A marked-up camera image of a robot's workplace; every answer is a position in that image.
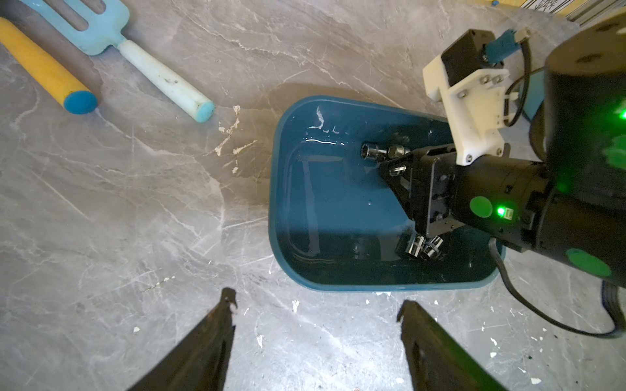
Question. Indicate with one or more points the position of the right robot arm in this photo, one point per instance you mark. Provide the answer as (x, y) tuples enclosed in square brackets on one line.
[(569, 204)]

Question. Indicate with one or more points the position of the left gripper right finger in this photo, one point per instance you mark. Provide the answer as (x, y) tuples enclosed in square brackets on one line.
[(436, 361)]

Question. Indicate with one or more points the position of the chrome socket in box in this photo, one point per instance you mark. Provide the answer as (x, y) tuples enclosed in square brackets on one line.
[(431, 248), (396, 151), (373, 152), (415, 245)]

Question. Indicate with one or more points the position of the light blue toy fork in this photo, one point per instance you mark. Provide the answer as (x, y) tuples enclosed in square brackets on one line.
[(104, 30)]

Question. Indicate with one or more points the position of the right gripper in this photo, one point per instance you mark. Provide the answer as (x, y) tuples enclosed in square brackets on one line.
[(501, 196)]

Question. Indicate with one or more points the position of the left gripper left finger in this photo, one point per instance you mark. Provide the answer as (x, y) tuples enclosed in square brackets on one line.
[(200, 361)]

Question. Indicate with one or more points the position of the blue toy shovel yellow handle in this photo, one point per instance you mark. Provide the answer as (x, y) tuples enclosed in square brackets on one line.
[(52, 76)]

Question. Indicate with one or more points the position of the teal storage box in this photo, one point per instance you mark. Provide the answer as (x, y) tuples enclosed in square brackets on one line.
[(334, 224)]

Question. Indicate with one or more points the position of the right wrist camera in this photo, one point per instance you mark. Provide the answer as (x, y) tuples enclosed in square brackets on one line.
[(467, 78)]

